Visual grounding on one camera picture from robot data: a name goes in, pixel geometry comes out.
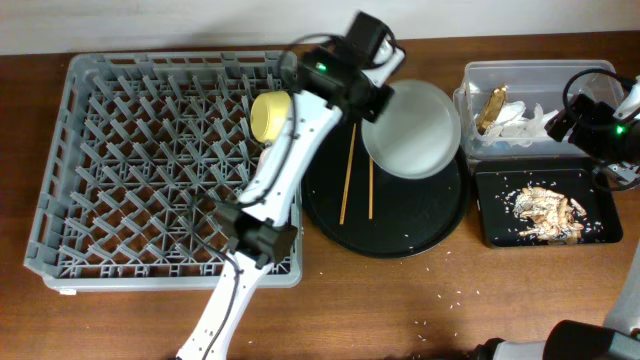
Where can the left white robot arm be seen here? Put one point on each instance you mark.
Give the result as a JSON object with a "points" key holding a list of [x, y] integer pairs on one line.
{"points": [[342, 79]]}

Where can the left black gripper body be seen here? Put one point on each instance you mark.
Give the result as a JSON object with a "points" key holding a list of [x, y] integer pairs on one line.
{"points": [[373, 101]]}

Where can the wooden chopstick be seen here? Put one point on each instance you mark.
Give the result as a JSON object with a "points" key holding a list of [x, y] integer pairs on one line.
{"points": [[347, 179], [370, 189]]}

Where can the brown foil wrapper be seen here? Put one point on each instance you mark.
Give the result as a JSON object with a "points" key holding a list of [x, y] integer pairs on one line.
{"points": [[491, 109]]}

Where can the crumpled white plastic waste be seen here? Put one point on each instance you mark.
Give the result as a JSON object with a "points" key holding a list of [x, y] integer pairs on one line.
{"points": [[512, 127]]}

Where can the black rectangular waste tray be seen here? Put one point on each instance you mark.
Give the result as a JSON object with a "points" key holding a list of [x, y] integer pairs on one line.
{"points": [[499, 182]]}

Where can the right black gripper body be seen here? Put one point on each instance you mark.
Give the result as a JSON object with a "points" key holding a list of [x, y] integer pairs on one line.
{"points": [[610, 141]]}

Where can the pink plastic cup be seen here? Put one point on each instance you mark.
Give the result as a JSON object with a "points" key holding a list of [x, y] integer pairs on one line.
{"points": [[263, 158]]}

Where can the white round plate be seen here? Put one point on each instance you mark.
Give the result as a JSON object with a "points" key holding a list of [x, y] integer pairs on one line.
{"points": [[418, 133]]}

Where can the food scraps pile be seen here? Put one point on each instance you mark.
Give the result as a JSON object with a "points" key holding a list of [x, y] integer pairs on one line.
{"points": [[544, 216]]}

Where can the round black tray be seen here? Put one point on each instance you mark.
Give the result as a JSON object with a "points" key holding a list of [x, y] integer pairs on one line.
{"points": [[410, 216]]}

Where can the yellow bowl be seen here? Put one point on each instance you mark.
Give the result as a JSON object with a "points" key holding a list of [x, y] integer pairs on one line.
{"points": [[268, 115]]}

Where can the clear plastic waste bin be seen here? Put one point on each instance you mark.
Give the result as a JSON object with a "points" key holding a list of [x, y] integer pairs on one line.
{"points": [[533, 82]]}

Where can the grey plastic dishwasher rack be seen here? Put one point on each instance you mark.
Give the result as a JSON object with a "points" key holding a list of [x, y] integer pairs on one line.
{"points": [[145, 145]]}

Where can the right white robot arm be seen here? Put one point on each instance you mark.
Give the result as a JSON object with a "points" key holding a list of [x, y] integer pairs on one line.
{"points": [[618, 336]]}

